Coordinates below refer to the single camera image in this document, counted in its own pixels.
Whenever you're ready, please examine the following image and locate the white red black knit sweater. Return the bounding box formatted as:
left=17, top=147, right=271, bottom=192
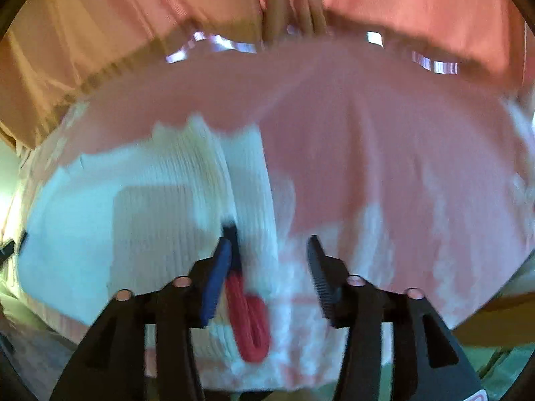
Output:
left=17, top=116, right=279, bottom=386

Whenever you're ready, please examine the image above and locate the pink patterned bed blanket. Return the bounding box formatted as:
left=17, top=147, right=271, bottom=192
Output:
left=16, top=38, right=534, bottom=390

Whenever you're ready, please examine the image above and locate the pink curtain with tan hem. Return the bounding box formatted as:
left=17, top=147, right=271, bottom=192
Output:
left=1, top=0, right=534, bottom=148

